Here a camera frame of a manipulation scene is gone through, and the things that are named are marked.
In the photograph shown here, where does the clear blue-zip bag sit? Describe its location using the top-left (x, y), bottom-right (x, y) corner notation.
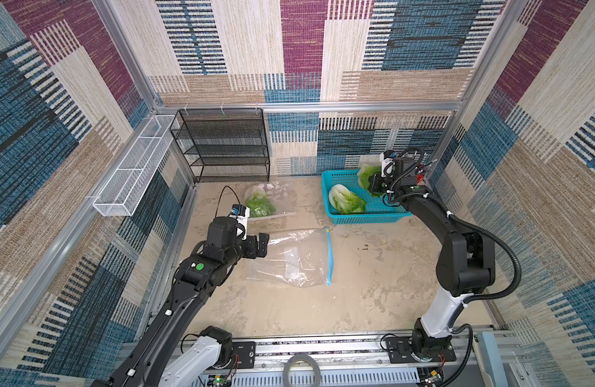
top-left (245, 227), bottom-right (334, 288)

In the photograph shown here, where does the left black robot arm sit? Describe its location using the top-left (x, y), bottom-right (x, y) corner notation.
top-left (93, 214), bottom-right (270, 386)

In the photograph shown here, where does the white mesh wall basket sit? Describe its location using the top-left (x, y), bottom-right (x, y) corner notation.
top-left (93, 115), bottom-right (173, 217)

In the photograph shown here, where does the chinese cabbage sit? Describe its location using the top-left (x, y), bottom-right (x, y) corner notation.
top-left (328, 184), bottom-right (366, 214)
top-left (357, 164), bottom-right (382, 198)

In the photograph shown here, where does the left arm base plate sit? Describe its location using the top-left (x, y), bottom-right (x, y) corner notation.
top-left (207, 341), bottom-right (257, 372)

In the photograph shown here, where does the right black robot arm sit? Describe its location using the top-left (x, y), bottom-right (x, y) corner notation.
top-left (368, 148), bottom-right (522, 361)

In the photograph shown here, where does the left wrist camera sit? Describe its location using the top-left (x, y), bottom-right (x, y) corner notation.
top-left (230, 204), bottom-right (250, 240)

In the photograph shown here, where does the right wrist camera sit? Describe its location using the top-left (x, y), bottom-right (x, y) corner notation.
top-left (380, 150), bottom-right (401, 178)

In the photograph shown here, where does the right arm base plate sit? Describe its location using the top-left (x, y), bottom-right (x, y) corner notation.
top-left (381, 335), bottom-right (457, 364)

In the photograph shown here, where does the clear pink-zip lettuce bag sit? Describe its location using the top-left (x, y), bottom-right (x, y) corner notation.
top-left (244, 182), bottom-right (296, 220)

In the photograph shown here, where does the teal plastic basket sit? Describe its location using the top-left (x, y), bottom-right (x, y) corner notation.
top-left (321, 169), bottom-right (411, 225)

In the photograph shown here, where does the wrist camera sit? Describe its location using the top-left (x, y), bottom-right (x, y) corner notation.
top-left (230, 204), bottom-right (250, 240)
top-left (380, 150), bottom-right (401, 178)

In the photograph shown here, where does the grey tape roll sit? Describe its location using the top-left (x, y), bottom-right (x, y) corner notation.
top-left (281, 354), bottom-right (323, 387)

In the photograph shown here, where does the black wire shelf rack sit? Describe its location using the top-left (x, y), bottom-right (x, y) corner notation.
top-left (170, 108), bottom-right (271, 183)

